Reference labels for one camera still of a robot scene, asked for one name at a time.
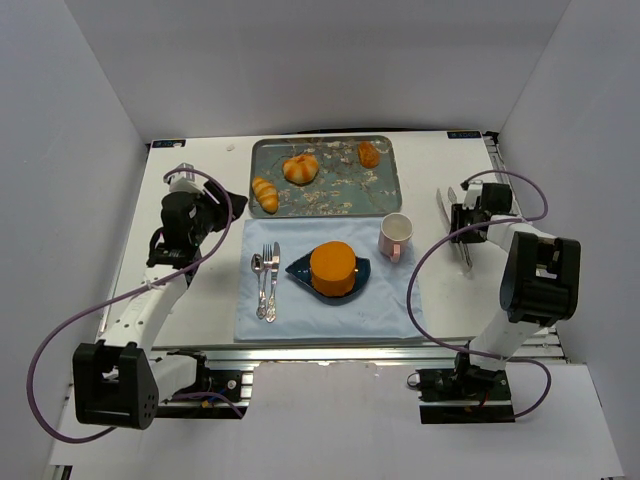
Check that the silver spoon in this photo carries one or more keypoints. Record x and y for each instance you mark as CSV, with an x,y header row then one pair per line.
x,y
258,267

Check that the light blue cloth placemat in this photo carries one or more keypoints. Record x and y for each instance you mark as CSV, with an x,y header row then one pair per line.
x,y
386,309

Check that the silver fork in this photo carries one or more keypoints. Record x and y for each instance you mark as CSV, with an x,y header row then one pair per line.
x,y
268,260

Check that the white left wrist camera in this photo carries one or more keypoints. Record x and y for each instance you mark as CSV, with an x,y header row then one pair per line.
x,y
184,180

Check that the silver table knife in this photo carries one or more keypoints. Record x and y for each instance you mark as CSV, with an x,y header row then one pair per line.
x,y
274,265

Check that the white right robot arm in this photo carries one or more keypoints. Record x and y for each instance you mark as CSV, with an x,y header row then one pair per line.
x,y
540,283

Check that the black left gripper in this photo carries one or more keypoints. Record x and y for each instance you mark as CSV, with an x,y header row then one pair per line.
x,y
215,210

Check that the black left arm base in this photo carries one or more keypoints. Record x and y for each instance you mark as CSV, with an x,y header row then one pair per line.
x,y
220,387

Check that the round knotted bread bun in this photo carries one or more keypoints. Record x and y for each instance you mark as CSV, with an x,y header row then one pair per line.
x,y
300,169

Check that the small brown pastry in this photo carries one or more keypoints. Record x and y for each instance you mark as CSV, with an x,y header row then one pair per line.
x,y
369,157

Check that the orange cylindrical cake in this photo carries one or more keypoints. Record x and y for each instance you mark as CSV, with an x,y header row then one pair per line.
x,y
333,269

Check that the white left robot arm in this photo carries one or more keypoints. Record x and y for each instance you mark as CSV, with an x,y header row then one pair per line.
x,y
117,382

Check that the floral metal tray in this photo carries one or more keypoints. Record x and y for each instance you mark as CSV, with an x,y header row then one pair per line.
x,y
341,187

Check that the pink ceramic mug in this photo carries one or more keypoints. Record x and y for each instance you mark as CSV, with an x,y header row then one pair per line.
x,y
395,233

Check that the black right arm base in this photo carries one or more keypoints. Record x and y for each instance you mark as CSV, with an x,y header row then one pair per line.
x,y
462,395

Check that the striped long bread roll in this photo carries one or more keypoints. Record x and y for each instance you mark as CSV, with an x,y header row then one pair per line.
x,y
266,194

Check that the silver metal tongs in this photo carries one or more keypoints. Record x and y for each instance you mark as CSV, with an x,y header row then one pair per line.
x,y
445,201

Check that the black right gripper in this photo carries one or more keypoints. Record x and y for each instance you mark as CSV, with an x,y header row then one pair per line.
x,y
460,223

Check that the dark blue leaf plate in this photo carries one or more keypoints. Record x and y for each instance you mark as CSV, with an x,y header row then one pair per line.
x,y
300,272

